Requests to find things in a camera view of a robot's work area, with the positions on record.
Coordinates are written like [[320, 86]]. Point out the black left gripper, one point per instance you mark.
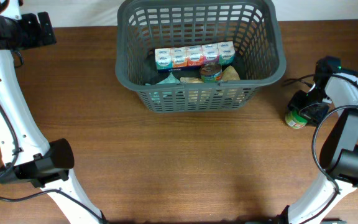
[[30, 21]]

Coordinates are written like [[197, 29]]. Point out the beige crinkled snack bag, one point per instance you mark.
[[229, 73]]

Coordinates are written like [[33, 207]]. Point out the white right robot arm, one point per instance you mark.
[[331, 106]]

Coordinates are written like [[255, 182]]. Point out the silver tin can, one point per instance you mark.
[[211, 72]]

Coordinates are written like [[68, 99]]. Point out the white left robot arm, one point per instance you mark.
[[27, 156]]

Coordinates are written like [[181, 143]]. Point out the grey plastic slotted basket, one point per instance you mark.
[[251, 25]]

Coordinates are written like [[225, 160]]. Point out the green lid glass jar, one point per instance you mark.
[[294, 120]]

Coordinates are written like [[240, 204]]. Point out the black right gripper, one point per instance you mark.
[[312, 117]]

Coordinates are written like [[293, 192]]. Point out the Kleenex tissue multipack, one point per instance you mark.
[[194, 56]]

